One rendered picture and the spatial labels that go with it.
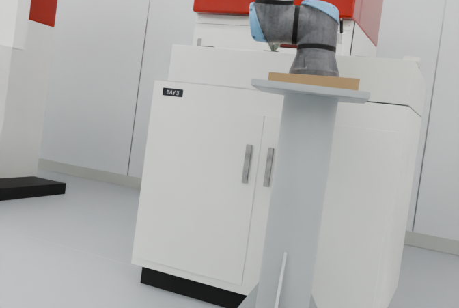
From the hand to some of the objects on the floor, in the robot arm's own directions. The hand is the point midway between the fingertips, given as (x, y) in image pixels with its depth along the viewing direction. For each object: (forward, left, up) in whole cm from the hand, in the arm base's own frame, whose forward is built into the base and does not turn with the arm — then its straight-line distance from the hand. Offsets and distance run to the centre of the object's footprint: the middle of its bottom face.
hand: (272, 47), depth 192 cm
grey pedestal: (-40, -6, -100) cm, 108 cm away
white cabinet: (+28, -9, -97) cm, 102 cm away
